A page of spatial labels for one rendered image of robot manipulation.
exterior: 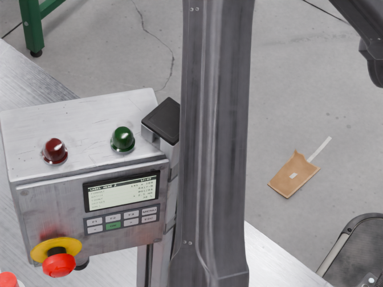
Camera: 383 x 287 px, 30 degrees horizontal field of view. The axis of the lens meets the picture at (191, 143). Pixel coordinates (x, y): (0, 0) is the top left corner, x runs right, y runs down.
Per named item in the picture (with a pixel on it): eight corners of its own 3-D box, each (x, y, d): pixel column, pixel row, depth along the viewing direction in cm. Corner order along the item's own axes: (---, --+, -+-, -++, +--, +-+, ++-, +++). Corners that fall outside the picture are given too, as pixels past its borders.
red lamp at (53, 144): (40, 148, 73) (38, 135, 72) (65, 143, 74) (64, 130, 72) (44, 168, 72) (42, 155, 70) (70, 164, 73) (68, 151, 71)
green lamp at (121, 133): (108, 136, 75) (107, 123, 73) (132, 132, 75) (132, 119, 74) (113, 156, 73) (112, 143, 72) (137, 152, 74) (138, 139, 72)
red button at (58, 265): (38, 246, 81) (42, 269, 80) (71, 239, 82) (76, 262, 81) (41, 261, 84) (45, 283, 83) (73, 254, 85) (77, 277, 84)
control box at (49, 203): (19, 201, 91) (-3, 109, 76) (149, 177, 95) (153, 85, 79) (29, 273, 86) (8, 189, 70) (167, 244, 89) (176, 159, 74)
